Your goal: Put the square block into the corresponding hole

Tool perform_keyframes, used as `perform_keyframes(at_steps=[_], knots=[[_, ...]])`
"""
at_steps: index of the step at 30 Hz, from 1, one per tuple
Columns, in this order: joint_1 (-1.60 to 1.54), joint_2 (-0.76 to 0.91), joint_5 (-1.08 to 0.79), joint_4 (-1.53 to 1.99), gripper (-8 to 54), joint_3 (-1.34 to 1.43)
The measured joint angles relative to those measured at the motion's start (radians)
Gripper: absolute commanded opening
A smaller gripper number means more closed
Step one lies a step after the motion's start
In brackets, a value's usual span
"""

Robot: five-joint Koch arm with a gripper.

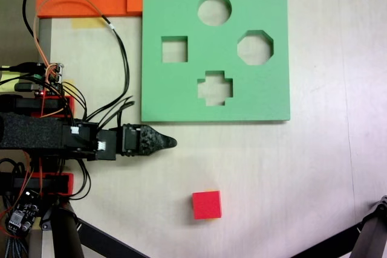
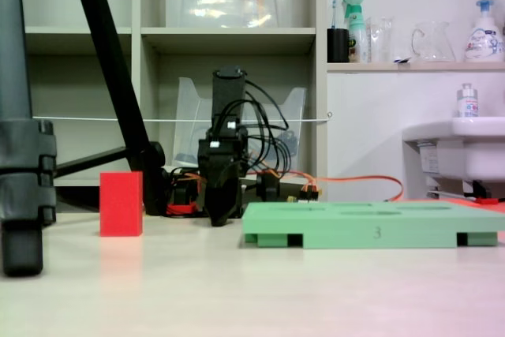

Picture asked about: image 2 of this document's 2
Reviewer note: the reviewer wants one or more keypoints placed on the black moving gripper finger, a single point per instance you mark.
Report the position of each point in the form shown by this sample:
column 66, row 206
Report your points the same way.
column 219, row 171

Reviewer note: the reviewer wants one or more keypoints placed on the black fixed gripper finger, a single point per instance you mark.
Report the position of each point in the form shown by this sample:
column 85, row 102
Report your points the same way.
column 229, row 207

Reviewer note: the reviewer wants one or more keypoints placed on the red square block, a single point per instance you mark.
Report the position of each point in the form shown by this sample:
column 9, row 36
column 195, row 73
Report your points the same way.
column 120, row 203

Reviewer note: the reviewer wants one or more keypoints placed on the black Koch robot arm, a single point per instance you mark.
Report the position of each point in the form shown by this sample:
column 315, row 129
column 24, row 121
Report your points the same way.
column 228, row 96

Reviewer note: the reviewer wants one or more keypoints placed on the red base clamp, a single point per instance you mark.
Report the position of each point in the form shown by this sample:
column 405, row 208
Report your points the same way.
column 181, row 209

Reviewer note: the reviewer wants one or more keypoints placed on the grey shelf unit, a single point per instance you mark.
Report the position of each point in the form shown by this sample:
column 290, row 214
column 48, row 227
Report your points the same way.
column 229, row 35

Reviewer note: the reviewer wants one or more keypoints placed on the green shape sorter board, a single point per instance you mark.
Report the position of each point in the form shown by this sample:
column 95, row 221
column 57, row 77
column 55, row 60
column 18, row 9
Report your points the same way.
column 355, row 230

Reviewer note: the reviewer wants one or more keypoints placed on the black tripod brace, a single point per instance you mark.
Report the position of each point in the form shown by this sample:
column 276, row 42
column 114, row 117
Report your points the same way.
column 90, row 161

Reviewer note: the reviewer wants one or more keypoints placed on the black cup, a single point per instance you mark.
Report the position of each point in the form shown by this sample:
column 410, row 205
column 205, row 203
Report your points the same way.
column 338, row 47

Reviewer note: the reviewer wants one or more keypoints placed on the green spray bottle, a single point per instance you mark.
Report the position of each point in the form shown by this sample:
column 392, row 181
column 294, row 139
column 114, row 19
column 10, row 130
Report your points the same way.
column 356, row 37

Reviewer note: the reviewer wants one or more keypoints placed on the blue toothbrush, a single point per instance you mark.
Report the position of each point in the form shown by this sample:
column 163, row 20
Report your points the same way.
column 334, row 11

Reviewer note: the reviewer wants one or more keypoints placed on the clear measuring cup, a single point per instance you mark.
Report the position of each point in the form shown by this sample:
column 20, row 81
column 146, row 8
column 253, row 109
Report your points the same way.
column 380, row 43

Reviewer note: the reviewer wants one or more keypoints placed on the grey tripod leg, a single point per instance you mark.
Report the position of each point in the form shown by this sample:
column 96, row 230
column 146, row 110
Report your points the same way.
column 16, row 76

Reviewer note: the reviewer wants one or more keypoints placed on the clear glass pitcher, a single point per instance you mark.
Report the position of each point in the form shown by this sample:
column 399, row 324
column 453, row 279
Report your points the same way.
column 434, row 45

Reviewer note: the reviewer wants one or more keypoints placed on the small clear sanitizer bottle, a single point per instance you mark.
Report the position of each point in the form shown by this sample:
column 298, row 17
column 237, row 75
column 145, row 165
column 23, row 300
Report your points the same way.
column 468, row 104

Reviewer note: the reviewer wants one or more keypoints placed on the white sink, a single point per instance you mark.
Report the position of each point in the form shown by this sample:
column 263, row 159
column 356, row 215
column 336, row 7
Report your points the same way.
column 473, row 147

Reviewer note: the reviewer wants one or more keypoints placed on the white foam soap bottle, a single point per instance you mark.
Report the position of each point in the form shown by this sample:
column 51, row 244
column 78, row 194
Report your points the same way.
column 483, row 43

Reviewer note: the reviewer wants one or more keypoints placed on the wooden wall ledge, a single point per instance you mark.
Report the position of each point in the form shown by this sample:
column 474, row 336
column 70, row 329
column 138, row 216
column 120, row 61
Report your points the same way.
column 414, row 67

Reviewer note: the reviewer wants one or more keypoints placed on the small red black bracket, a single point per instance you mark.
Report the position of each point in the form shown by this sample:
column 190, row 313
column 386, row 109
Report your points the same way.
column 486, row 201

